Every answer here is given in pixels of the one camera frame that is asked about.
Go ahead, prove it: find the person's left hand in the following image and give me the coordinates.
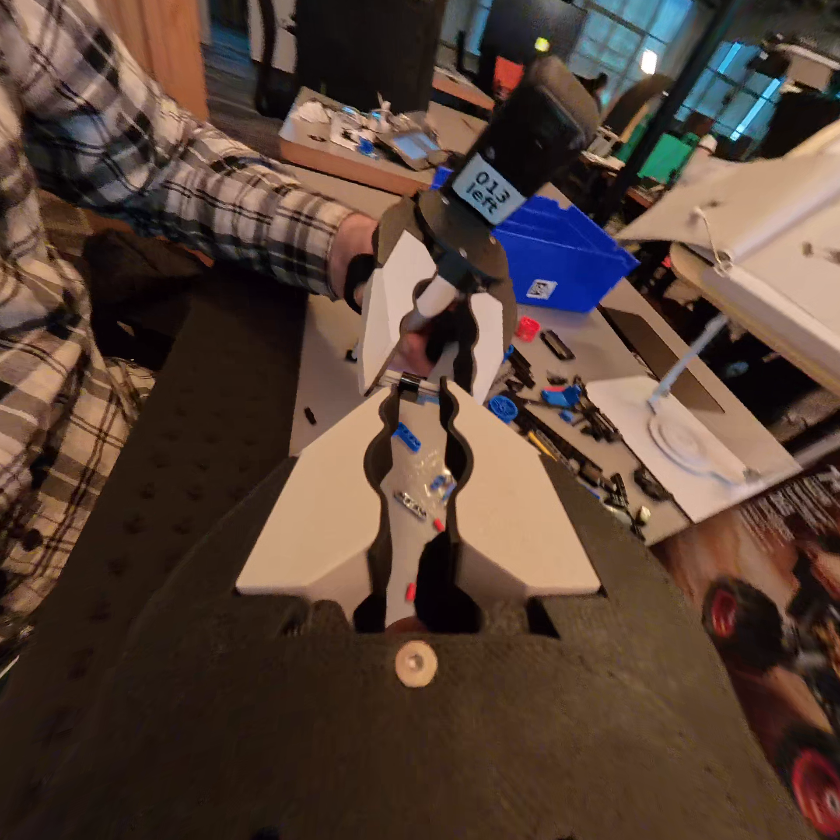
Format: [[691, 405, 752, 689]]
[[327, 211, 434, 380]]

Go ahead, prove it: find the person's left forearm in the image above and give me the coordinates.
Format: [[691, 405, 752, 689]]
[[85, 98, 358, 299]]

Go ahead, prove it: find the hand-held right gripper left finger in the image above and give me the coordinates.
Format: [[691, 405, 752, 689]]
[[235, 384, 403, 627]]

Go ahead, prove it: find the green box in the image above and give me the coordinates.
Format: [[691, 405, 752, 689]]
[[640, 134, 693, 185]]

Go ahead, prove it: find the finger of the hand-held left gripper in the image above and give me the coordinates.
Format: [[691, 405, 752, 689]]
[[357, 230, 439, 397], [456, 290, 508, 403]]

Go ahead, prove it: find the toy truck box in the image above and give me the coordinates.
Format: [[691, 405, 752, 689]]
[[656, 459, 840, 840]]

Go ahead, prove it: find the clear plastic bag with parts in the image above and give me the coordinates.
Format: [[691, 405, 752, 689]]
[[394, 446, 460, 509]]

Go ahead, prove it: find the black dimpled panel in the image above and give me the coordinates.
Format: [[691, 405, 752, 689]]
[[0, 262, 309, 742]]

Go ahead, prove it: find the grey pin assembly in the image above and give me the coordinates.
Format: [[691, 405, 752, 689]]
[[384, 371, 442, 403]]

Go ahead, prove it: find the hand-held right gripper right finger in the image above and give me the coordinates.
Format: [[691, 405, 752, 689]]
[[415, 377, 602, 634]]

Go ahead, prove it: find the white round object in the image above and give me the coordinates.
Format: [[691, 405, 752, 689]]
[[646, 314, 762, 488]]

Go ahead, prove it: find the wooden cabinet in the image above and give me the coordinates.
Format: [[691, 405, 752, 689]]
[[98, 0, 207, 122]]

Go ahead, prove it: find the white tilted board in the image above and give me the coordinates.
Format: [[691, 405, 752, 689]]
[[617, 118, 840, 395]]

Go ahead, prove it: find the pile of large black beams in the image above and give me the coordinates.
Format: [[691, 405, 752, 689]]
[[505, 328, 670, 539]]

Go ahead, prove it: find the background wooden desk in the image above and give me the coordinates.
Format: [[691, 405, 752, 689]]
[[279, 66, 500, 198]]

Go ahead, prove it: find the blue tray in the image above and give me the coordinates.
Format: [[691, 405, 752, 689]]
[[433, 167, 641, 315]]

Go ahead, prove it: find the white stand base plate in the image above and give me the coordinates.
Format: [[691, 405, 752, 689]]
[[584, 377, 802, 526]]

